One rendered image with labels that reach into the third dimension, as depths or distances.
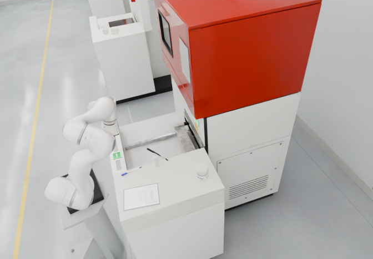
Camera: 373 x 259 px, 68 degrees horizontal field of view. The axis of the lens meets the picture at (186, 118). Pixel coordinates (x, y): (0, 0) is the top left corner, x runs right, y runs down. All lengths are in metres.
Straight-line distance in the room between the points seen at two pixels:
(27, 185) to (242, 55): 2.69
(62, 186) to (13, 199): 1.97
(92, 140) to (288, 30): 1.16
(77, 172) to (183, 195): 0.63
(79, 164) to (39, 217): 1.87
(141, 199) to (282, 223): 1.45
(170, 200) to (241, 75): 0.82
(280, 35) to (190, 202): 1.06
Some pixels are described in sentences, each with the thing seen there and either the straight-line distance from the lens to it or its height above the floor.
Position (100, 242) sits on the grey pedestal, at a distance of 2.36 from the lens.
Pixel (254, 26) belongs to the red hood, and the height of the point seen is 1.75.
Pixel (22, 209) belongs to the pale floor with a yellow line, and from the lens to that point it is 3.32.
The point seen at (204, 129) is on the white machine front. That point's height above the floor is 1.13.
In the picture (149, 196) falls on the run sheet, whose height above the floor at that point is 0.97.
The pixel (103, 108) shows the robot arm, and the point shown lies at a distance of 1.28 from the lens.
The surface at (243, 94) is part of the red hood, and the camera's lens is 1.75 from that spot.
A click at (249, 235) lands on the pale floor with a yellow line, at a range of 2.64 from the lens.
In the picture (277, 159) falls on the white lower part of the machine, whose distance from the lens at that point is 2.40.
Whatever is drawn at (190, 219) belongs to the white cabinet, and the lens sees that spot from 1.84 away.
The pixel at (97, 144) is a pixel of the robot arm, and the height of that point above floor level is 1.53.
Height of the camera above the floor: 2.36
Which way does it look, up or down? 41 degrees down
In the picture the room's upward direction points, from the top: 6 degrees counter-clockwise
